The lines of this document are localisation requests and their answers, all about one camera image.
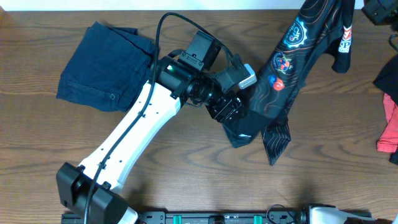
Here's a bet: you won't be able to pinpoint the black jersey with orange lines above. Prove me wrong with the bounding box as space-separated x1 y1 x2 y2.
223 0 355 166

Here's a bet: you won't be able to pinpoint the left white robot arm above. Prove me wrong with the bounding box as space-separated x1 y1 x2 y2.
56 31 256 223

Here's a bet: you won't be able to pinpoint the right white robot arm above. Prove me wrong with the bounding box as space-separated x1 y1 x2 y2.
294 1 397 224

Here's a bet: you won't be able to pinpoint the black garment at table edge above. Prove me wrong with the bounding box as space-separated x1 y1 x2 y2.
373 55 398 104

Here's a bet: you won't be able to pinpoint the folded navy blue trousers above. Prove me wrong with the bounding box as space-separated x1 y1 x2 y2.
56 22 155 112

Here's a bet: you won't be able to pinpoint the red garment at table edge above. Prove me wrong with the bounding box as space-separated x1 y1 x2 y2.
377 93 397 153

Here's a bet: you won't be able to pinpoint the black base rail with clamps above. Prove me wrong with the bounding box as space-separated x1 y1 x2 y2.
60 203 312 224

